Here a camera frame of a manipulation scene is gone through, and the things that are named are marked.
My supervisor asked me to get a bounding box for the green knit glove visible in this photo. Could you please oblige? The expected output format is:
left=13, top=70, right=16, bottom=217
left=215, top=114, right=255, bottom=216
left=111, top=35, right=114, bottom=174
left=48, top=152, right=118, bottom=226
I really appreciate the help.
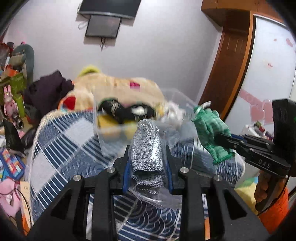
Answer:
left=192, top=101, right=235, bottom=165

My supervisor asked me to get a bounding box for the grey knit cloth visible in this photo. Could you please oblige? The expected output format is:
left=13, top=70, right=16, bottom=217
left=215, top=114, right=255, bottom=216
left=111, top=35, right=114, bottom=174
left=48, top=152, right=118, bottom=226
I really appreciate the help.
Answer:
left=128, top=119, right=183, bottom=209

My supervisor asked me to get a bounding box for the yellow rectangular sponge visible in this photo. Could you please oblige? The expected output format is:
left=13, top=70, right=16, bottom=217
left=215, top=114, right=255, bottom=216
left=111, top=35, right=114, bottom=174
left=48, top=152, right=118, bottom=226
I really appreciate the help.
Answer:
left=97, top=114, right=121, bottom=138

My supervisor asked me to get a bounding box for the right hand orange glove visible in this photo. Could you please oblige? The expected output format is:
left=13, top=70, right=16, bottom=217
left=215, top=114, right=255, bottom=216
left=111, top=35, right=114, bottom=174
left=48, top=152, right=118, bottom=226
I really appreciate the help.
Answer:
left=254, top=171, right=287, bottom=212

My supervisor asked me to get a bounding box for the white cloth pouch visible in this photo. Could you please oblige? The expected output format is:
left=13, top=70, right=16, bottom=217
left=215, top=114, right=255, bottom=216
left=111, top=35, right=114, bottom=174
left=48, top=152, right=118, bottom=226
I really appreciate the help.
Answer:
left=160, top=101, right=186, bottom=127

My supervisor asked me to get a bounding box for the blue white patterned cloth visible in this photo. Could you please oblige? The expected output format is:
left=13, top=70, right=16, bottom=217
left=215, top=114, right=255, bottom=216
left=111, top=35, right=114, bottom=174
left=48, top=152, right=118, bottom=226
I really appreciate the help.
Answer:
left=26, top=111, right=245, bottom=240

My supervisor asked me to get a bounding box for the white sliding wardrobe door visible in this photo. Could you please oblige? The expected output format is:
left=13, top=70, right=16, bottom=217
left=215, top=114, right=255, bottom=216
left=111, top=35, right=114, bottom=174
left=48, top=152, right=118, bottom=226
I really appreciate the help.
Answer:
left=225, top=16, right=295, bottom=134

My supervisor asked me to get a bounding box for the clear plastic storage box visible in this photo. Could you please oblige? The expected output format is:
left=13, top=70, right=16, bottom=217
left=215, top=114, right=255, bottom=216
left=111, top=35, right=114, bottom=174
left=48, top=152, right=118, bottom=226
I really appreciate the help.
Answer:
left=93, top=87, right=197, bottom=157

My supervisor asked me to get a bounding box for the brown wooden door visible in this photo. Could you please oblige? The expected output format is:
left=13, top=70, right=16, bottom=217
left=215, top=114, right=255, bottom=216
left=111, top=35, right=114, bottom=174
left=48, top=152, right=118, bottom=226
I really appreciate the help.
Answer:
left=199, top=29, right=248, bottom=120

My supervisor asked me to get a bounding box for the yellow round sponge ball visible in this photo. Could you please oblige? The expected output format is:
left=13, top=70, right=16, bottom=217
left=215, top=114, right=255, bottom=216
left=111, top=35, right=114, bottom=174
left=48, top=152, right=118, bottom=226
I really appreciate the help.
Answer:
left=124, top=120, right=137, bottom=140

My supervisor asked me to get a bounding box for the black white fabric item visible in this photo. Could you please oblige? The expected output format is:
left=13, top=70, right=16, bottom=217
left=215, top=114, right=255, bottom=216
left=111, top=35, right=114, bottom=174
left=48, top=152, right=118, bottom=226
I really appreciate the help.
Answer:
left=97, top=99, right=156, bottom=124

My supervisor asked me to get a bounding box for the pink bunny toy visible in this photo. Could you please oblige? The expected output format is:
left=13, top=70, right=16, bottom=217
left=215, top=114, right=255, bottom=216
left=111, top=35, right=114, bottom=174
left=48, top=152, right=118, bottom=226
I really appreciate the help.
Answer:
left=4, top=85, right=19, bottom=121

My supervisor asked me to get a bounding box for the brown wooden wardrobe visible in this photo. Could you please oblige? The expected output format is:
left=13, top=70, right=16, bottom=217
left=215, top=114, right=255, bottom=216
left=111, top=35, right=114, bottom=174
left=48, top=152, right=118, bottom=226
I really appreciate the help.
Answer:
left=199, top=1, right=283, bottom=120

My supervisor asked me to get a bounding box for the dark purple clothing pile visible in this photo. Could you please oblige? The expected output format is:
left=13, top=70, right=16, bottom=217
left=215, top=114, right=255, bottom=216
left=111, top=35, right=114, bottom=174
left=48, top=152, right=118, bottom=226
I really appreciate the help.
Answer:
left=24, top=70, right=74, bottom=117

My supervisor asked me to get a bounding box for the green bottle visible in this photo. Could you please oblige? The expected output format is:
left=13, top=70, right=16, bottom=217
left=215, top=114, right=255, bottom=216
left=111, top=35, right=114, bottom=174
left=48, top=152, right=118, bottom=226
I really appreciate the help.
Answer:
left=14, top=93, right=25, bottom=118

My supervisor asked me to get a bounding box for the beige patchwork blanket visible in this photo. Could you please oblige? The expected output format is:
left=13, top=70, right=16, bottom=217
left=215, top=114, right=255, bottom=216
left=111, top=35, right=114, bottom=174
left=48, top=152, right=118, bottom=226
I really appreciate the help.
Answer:
left=58, top=73, right=165, bottom=110

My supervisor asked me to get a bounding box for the green cardboard box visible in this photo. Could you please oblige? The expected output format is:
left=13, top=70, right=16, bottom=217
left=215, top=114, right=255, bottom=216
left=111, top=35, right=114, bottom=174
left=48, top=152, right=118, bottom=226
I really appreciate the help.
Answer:
left=1, top=73, right=27, bottom=95

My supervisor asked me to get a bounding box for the yellow plush pillow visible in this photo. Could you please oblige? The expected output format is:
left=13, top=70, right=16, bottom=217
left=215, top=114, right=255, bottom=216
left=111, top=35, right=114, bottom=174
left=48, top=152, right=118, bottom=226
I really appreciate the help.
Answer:
left=78, top=65, right=101, bottom=77

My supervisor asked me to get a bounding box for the grey green neck pillow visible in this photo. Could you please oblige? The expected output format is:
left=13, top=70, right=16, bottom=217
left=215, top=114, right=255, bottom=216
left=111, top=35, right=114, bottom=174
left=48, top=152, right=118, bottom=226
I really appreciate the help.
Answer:
left=9, top=44, right=35, bottom=84

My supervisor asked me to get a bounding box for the large wall television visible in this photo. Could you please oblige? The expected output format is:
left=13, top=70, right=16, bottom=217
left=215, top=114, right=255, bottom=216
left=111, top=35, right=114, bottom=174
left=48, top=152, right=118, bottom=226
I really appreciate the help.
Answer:
left=79, top=0, right=141, bottom=19

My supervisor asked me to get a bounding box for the small wall monitor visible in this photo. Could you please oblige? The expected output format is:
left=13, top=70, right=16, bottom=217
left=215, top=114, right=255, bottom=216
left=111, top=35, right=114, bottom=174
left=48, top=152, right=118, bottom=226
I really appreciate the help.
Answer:
left=85, top=15, right=121, bottom=39

